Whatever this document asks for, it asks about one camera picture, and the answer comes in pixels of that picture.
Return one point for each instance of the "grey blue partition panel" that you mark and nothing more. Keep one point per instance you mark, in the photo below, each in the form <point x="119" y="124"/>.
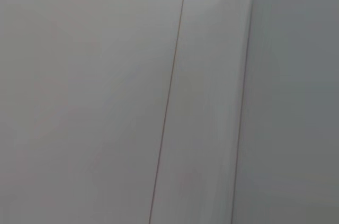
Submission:
<point x="296" y="102"/>

